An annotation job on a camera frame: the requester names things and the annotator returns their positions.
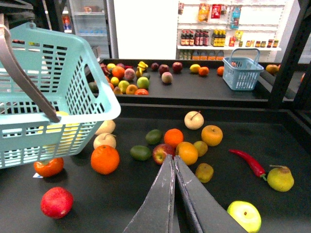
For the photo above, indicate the small orange mandarin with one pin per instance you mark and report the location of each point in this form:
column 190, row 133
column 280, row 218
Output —
column 173, row 137

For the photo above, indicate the brown green kiwi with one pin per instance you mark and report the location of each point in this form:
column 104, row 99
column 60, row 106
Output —
column 204, row 172

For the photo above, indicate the yellow lemon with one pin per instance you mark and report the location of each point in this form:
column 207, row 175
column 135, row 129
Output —
column 66, row 139
column 195, row 68

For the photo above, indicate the pink dragon fruit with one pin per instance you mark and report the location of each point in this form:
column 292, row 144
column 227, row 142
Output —
column 105, row 69

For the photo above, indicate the light turquoise shopping basket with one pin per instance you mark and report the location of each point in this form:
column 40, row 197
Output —
column 64, row 68

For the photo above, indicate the green avocado upper centre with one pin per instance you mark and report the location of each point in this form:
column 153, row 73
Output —
column 154, row 136

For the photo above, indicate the green white apple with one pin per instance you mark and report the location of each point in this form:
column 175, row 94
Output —
column 246, row 214

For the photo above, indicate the large orange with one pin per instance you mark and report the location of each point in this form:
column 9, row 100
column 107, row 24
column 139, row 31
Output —
column 105, row 159

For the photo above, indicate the yellow green pear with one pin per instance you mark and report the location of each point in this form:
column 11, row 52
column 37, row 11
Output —
column 280, row 178

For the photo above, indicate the orange persimmon green leaf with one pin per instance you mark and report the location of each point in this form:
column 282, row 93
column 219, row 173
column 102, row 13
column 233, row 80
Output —
column 49, row 168

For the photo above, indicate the black metal fruit shelf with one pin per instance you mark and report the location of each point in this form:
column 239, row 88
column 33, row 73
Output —
column 107, row 203

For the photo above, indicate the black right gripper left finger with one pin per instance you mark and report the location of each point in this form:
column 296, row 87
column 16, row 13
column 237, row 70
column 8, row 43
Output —
column 156, row 213

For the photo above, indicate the yellow banana bunch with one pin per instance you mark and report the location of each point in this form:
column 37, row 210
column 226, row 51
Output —
column 142, row 66

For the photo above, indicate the far peach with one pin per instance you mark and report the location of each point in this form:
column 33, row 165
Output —
column 167, row 78

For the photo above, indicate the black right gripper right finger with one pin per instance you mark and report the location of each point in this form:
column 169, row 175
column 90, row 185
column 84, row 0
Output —
column 204, row 213

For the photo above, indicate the red chili pepper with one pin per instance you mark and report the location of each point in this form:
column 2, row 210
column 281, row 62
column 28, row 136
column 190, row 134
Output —
column 257, row 169

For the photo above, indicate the green avocado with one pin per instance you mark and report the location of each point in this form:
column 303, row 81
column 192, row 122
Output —
column 154, row 136
column 140, row 153

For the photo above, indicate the far green apple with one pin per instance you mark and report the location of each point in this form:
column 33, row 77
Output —
column 143, row 83

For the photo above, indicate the green avocado lower centre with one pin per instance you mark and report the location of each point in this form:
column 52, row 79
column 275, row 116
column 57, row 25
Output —
column 140, row 153

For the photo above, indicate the small blue basket far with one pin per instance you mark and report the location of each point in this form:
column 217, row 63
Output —
column 242, row 73

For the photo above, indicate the white goods shelf right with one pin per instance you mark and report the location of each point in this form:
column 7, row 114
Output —
column 210, row 28

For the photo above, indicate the red apple near left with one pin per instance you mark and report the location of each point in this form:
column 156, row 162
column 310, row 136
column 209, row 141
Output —
column 56, row 202

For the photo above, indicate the white pear with stem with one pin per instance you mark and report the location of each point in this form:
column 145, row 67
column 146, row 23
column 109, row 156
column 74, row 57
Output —
column 194, row 120

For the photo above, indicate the golden yellow apple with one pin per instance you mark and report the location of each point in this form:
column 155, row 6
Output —
column 212, row 135

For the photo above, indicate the red yellow apple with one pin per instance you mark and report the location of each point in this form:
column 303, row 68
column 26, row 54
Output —
column 161, row 151

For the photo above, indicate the small green yellow fruit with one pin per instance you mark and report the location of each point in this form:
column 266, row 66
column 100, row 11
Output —
column 201, row 147

